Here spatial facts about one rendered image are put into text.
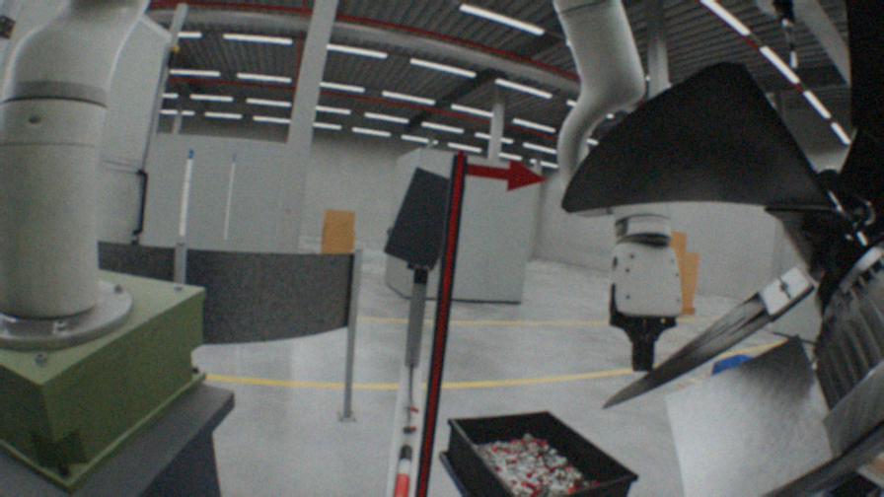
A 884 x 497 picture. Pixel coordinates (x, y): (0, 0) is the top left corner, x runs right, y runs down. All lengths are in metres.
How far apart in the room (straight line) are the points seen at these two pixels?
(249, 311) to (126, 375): 1.53
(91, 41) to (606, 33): 0.55
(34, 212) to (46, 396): 0.14
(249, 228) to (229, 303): 4.29
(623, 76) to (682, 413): 0.40
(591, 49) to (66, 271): 0.61
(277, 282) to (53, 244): 1.62
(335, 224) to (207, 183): 2.99
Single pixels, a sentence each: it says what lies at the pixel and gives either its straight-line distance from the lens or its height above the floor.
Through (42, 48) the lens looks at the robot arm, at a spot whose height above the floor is 1.25.
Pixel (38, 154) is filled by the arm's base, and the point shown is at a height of 1.17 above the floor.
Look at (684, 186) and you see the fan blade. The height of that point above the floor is 1.20.
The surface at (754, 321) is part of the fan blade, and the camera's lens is 0.51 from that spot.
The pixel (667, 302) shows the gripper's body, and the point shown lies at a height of 1.08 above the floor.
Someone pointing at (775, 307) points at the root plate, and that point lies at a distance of 0.52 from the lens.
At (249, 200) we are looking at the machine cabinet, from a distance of 6.11.
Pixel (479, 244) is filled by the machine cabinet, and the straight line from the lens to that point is 6.66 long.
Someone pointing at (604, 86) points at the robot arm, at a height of 1.34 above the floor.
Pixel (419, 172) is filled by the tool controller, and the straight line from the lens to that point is 0.87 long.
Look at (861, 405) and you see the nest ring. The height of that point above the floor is 1.05.
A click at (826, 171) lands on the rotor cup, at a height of 1.26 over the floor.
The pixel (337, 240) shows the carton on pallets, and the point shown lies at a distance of 8.20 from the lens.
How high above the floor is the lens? 1.14
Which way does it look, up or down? 3 degrees down
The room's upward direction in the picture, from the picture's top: 6 degrees clockwise
